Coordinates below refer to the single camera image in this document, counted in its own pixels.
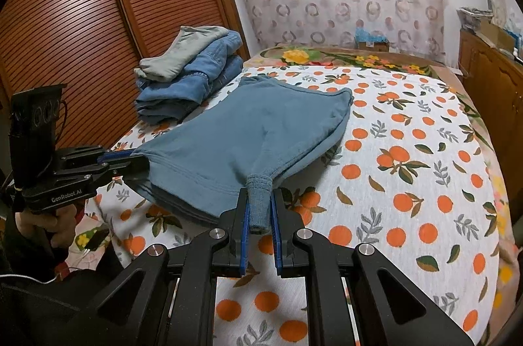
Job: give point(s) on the cardboard box on cabinet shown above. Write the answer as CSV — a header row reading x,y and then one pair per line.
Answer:
x,y
495,36

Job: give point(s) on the dark blue denim garment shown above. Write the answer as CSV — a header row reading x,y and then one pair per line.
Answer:
x,y
160,101

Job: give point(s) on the orange print bedsheet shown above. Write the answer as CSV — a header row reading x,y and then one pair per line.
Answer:
x,y
367,186

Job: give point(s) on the floral pink blanket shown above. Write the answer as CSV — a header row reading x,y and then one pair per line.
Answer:
x,y
408,63

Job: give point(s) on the wooden sideboard cabinet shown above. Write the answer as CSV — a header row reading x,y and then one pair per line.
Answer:
x,y
494,82

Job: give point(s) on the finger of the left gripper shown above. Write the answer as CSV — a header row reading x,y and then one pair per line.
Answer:
x,y
112,156
129,167

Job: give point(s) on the teal blue pants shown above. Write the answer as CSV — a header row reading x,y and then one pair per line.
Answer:
x,y
262,133

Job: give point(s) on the light blue denim garment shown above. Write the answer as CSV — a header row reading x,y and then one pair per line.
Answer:
x,y
213,68

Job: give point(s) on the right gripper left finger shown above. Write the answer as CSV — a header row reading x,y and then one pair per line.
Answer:
x,y
230,258

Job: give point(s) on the cardboard box with blue items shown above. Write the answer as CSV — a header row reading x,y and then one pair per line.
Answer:
x,y
371,42

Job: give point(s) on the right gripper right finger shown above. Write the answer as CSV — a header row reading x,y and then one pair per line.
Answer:
x,y
291,253

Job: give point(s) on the grey folded garment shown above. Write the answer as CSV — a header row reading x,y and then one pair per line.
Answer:
x,y
188,43

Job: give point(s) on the left hand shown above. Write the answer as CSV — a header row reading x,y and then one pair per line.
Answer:
x,y
62,225

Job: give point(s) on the brown louvered wardrobe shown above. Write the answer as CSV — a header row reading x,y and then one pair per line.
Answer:
x,y
93,47

